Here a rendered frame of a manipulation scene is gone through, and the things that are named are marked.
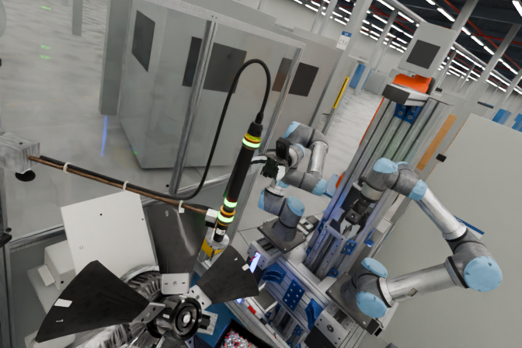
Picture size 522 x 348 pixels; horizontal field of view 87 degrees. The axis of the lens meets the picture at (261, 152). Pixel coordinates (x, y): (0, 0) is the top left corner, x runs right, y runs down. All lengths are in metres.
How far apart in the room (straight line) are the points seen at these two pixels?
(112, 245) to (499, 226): 2.30
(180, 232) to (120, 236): 0.25
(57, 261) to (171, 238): 0.59
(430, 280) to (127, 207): 1.19
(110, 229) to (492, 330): 2.57
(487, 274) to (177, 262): 1.06
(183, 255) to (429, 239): 1.98
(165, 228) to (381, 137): 1.06
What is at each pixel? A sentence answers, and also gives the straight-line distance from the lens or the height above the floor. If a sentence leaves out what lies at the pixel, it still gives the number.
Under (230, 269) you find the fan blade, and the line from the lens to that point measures 1.20.
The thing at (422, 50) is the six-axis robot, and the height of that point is 2.44.
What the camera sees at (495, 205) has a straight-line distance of 2.45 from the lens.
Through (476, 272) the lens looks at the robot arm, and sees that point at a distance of 1.29.
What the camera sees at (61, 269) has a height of 0.97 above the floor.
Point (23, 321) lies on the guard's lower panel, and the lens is 1.94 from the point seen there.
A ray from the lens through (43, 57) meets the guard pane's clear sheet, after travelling 1.18.
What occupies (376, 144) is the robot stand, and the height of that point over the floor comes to 1.74.
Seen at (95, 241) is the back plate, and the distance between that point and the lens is 1.14.
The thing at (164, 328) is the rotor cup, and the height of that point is 1.21.
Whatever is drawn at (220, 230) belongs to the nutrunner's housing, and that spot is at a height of 1.51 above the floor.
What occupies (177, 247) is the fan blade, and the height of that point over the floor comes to 1.34.
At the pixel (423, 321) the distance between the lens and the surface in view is 2.92.
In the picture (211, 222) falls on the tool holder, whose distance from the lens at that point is 0.85.
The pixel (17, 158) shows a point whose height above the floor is 1.55.
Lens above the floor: 2.07
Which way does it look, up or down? 24 degrees down
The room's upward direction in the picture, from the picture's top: 20 degrees clockwise
